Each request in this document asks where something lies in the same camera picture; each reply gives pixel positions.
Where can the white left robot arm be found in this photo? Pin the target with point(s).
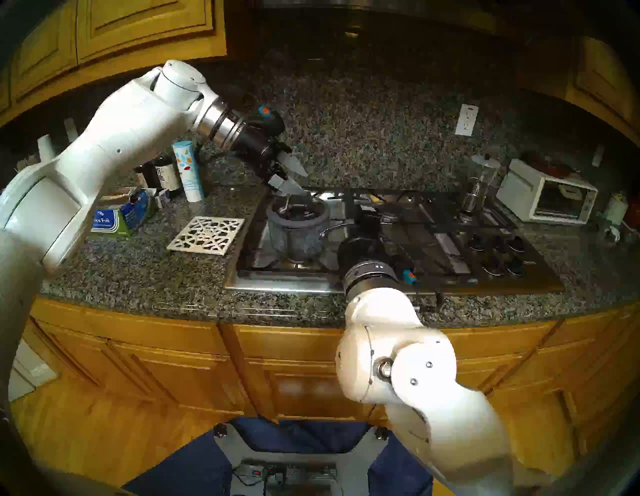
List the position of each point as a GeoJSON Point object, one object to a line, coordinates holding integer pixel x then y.
{"type": "Point", "coordinates": [125, 130]}

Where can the white wall switch plate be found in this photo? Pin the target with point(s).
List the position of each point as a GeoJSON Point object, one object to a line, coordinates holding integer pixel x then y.
{"type": "Point", "coordinates": [71, 130]}

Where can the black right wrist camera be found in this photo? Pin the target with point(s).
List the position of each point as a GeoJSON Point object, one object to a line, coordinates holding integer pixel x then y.
{"type": "Point", "coordinates": [367, 225]}

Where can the grey speckled saucepan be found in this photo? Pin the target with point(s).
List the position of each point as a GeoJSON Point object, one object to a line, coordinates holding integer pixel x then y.
{"type": "Point", "coordinates": [295, 245]}

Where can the wooden cabinets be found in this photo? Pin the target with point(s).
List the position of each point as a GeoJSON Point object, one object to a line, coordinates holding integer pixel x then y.
{"type": "Point", "coordinates": [160, 340]}
{"type": "Point", "coordinates": [110, 30]}

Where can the small white printed box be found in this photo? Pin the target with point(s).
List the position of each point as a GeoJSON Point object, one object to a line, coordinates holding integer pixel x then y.
{"type": "Point", "coordinates": [161, 199]}

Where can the grey power strip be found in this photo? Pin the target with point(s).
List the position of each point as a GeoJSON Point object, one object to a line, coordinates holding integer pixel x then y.
{"type": "Point", "coordinates": [305, 470]}

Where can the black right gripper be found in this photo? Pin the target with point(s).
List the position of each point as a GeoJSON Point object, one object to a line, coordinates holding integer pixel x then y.
{"type": "Point", "coordinates": [362, 250]}

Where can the glass pot lid grey rim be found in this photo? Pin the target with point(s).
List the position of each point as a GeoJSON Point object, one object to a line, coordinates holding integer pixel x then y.
{"type": "Point", "coordinates": [310, 215]}

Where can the blue blanket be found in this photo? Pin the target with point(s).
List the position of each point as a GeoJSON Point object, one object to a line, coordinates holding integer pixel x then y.
{"type": "Point", "coordinates": [305, 432]}

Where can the glass blender jar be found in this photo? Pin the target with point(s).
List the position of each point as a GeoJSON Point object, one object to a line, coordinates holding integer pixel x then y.
{"type": "Point", "coordinates": [481, 175]}

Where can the narrow white wall plate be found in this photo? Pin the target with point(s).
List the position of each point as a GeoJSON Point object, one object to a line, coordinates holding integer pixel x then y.
{"type": "Point", "coordinates": [598, 156]}

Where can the stack of paper cups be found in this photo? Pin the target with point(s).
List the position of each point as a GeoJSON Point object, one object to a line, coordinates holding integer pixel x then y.
{"type": "Point", "coordinates": [46, 147]}

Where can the blue green foil box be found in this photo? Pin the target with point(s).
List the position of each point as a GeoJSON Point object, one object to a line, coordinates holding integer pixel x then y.
{"type": "Point", "coordinates": [107, 220]}

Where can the leaf print salt canister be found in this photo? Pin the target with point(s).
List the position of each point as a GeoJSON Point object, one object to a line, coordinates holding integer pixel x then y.
{"type": "Point", "coordinates": [187, 170]}

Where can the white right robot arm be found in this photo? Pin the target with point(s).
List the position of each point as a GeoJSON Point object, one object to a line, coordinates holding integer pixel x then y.
{"type": "Point", "coordinates": [390, 340]}

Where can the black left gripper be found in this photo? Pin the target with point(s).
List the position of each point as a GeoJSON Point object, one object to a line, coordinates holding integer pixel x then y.
{"type": "Point", "coordinates": [257, 142]}

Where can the wooden upper cabinets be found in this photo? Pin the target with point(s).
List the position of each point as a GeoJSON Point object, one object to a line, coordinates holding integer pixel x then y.
{"type": "Point", "coordinates": [110, 30]}

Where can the white toaster oven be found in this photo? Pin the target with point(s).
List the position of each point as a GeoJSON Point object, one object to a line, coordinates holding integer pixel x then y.
{"type": "Point", "coordinates": [522, 192]}

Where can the wooden corner upper cabinet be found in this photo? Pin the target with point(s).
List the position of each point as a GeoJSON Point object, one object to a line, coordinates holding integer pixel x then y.
{"type": "Point", "coordinates": [600, 80]}

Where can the stainless gas cooktop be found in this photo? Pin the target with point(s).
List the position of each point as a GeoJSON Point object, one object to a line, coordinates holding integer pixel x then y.
{"type": "Point", "coordinates": [280, 272]}

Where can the wooden lower cabinets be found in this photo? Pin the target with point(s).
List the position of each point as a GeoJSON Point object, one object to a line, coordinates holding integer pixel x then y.
{"type": "Point", "coordinates": [160, 340]}

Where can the small white figurine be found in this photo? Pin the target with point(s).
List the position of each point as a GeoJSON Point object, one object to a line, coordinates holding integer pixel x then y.
{"type": "Point", "coordinates": [612, 232]}

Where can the white lattice trivet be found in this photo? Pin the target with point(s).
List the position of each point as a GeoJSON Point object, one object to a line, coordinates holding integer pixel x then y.
{"type": "Point", "coordinates": [206, 236]}

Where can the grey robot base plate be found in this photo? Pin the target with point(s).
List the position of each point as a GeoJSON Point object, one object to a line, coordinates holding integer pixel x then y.
{"type": "Point", "coordinates": [352, 457]}

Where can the white double wall outlet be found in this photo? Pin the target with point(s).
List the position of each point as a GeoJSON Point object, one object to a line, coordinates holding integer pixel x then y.
{"type": "Point", "coordinates": [466, 120]}

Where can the dark wine bottle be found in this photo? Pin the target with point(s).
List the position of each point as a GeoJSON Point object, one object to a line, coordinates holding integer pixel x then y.
{"type": "Point", "coordinates": [145, 175]}

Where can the red frying pan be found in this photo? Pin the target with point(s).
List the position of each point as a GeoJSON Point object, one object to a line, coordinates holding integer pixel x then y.
{"type": "Point", "coordinates": [547, 165]}

